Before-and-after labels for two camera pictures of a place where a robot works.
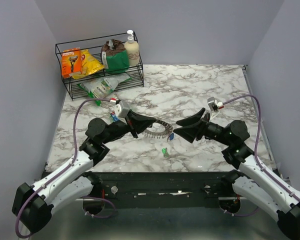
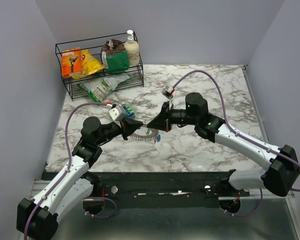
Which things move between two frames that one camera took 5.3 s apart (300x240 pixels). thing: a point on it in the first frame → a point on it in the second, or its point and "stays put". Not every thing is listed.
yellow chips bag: (90, 65) stays put
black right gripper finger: (189, 133) → (159, 126)
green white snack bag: (98, 88) stays put
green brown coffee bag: (115, 56) stays put
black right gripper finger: (191, 119) → (159, 122)
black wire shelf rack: (99, 66) stays put
